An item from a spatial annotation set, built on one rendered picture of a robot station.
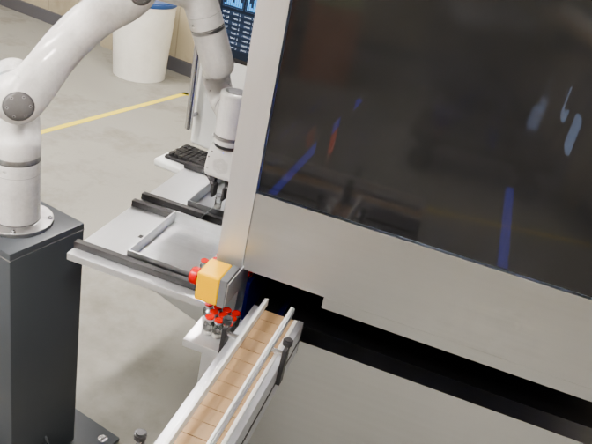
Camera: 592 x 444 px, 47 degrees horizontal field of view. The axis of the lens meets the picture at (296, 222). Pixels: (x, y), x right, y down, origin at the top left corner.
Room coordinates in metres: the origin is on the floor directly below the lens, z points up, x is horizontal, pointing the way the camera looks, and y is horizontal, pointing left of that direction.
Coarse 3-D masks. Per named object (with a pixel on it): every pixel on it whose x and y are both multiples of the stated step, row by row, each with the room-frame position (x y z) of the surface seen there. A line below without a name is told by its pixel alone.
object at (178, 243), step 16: (160, 224) 1.60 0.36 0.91; (176, 224) 1.67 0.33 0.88; (192, 224) 1.67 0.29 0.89; (208, 224) 1.66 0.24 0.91; (144, 240) 1.52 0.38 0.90; (160, 240) 1.56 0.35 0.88; (176, 240) 1.58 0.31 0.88; (192, 240) 1.60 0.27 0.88; (208, 240) 1.62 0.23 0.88; (144, 256) 1.42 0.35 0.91; (160, 256) 1.49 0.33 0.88; (176, 256) 1.50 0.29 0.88; (192, 256) 1.52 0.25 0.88; (208, 256) 1.54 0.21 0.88; (176, 272) 1.41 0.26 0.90
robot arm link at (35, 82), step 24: (96, 0) 1.58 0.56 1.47; (120, 0) 1.57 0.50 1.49; (144, 0) 1.58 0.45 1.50; (72, 24) 1.58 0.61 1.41; (96, 24) 1.59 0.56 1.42; (120, 24) 1.60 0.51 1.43; (48, 48) 1.54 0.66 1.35; (72, 48) 1.56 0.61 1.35; (24, 72) 1.49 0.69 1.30; (48, 72) 1.52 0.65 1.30; (0, 96) 1.45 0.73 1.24; (24, 96) 1.46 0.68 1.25; (48, 96) 1.51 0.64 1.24; (24, 120) 1.46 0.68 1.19
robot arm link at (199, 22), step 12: (168, 0) 1.72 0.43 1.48; (180, 0) 1.71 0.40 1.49; (192, 0) 1.71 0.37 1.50; (204, 0) 1.72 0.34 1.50; (216, 0) 1.75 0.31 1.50; (192, 12) 1.72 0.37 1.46; (204, 12) 1.72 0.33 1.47; (216, 12) 1.74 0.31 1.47; (192, 24) 1.73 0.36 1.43; (204, 24) 1.72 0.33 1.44; (216, 24) 1.74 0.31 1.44
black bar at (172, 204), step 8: (144, 192) 1.79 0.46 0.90; (152, 200) 1.77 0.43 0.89; (160, 200) 1.76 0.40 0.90; (168, 200) 1.77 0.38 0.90; (176, 208) 1.75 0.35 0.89; (184, 208) 1.75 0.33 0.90; (192, 208) 1.75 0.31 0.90; (200, 216) 1.73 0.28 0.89; (208, 216) 1.73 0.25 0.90; (216, 216) 1.73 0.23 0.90
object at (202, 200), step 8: (208, 184) 1.90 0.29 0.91; (224, 184) 1.99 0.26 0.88; (200, 192) 1.85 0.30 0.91; (208, 192) 1.91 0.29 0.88; (192, 200) 1.79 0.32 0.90; (200, 200) 1.85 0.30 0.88; (208, 200) 1.86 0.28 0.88; (224, 200) 1.88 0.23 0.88; (200, 208) 1.76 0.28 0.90; (208, 208) 1.75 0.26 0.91; (224, 208) 1.83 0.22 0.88
